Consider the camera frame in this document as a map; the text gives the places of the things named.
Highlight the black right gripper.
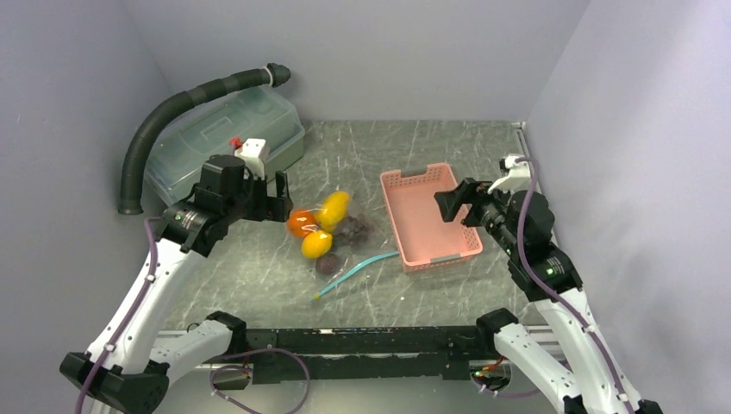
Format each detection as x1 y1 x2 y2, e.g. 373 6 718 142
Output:
434 177 521 257

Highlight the orange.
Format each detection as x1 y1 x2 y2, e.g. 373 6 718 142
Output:
286 209 319 239

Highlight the pink plastic basket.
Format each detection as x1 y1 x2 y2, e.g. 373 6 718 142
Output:
379 162 483 273

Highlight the yellow mango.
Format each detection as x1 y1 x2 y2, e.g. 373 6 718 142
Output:
315 191 351 232

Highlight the dark red grape bunch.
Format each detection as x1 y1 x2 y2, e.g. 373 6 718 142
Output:
333 216 372 248

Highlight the clear zip top bag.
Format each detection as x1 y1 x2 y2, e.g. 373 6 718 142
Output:
285 191 400 301

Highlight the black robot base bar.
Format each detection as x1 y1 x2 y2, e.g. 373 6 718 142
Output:
190 325 530 385

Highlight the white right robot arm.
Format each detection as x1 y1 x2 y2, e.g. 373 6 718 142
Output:
434 179 662 413

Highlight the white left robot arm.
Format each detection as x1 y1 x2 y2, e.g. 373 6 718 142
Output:
59 154 293 413

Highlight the translucent green storage box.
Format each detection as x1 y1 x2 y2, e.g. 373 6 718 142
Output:
145 86 305 205

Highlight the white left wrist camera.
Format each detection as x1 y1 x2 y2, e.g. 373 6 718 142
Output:
229 137 270 179

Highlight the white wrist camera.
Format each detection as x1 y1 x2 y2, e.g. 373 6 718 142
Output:
487 154 532 194
229 137 270 179

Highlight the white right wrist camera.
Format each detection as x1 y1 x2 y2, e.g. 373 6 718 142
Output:
487 154 532 194

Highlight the black corrugated hose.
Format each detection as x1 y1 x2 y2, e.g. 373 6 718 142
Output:
117 63 291 216

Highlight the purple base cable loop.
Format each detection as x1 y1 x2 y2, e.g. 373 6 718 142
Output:
209 347 311 414

